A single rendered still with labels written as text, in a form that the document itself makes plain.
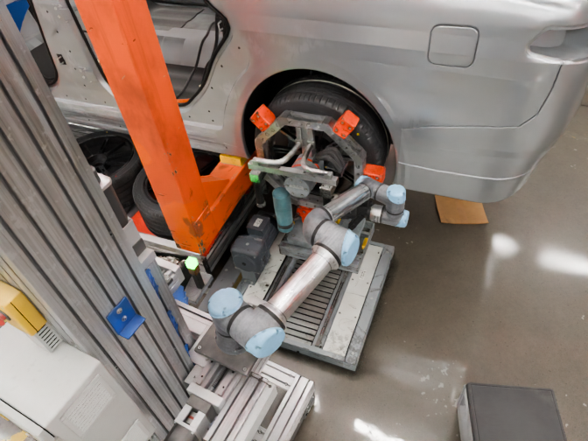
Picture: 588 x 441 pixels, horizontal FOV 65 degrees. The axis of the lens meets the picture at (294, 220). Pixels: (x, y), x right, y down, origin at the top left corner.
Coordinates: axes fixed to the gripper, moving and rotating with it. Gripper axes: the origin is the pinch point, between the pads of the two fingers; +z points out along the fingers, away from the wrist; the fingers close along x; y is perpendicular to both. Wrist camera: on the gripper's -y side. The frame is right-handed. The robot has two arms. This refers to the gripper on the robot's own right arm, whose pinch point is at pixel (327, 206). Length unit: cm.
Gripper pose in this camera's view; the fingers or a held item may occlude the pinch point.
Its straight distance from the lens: 205.5
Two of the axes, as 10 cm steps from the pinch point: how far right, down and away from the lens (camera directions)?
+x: -3.6, 6.9, -6.3
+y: -0.8, -7.0, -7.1
